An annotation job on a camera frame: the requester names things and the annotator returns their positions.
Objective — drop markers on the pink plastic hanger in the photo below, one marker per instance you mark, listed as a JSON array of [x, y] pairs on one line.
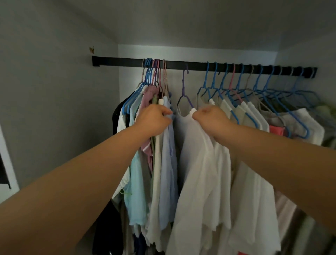
[[232, 78]]

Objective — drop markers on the white wardrobe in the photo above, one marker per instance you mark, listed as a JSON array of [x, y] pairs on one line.
[[65, 105]]

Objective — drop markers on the tall wall mirror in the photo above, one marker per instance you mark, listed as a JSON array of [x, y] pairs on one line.
[[3, 170]]

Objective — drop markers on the purple plastic hanger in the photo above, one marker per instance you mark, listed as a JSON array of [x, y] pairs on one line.
[[183, 89]]

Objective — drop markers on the person's left forearm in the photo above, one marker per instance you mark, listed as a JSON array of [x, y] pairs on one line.
[[65, 197]]

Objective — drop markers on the person's right forearm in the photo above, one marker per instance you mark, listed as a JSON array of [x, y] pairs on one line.
[[275, 163]]

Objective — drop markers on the beige plastic hanger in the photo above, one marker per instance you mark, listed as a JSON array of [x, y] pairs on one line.
[[249, 77]]

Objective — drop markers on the small brass wall fitting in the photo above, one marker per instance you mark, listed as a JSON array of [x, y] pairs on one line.
[[92, 49]]

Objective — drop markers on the person's left hand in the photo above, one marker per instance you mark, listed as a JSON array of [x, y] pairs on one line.
[[152, 120]]

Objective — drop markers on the clothes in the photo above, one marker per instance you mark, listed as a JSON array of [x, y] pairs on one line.
[[168, 170]]

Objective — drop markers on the black clothes rail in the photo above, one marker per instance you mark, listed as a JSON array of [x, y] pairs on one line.
[[178, 65]]

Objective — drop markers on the person's right hand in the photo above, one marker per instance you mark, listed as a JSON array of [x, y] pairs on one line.
[[212, 120]]

